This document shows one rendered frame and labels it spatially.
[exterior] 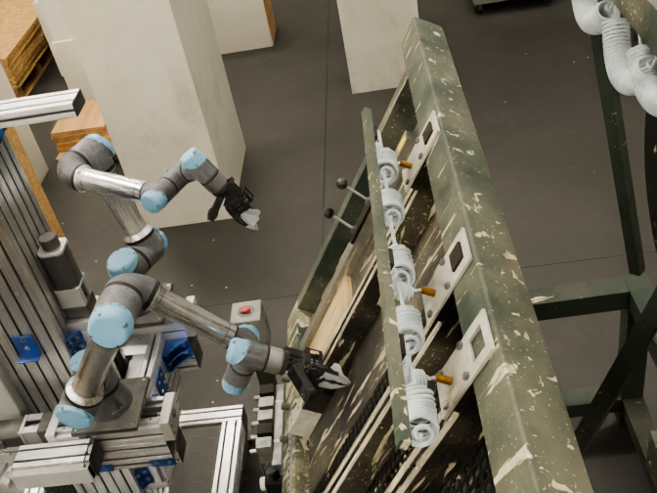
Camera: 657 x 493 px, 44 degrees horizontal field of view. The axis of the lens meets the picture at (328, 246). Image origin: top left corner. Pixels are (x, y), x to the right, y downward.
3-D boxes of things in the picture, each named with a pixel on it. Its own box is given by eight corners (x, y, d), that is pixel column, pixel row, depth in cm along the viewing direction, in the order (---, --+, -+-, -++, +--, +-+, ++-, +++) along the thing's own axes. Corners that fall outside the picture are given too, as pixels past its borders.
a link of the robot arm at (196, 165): (183, 150, 266) (199, 142, 261) (206, 172, 271) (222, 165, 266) (173, 166, 262) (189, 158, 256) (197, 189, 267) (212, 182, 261)
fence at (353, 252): (309, 346, 296) (298, 344, 295) (416, 134, 242) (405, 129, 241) (309, 356, 292) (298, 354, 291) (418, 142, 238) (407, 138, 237)
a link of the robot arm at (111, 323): (101, 402, 258) (149, 291, 226) (86, 439, 247) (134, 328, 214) (65, 389, 256) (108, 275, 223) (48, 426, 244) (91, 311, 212)
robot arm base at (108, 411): (83, 424, 263) (72, 404, 257) (94, 389, 275) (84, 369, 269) (127, 419, 261) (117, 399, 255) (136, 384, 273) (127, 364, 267)
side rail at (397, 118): (324, 305, 317) (297, 298, 315) (446, 61, 255) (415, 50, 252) (324, 316, 312) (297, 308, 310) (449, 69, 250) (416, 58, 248)
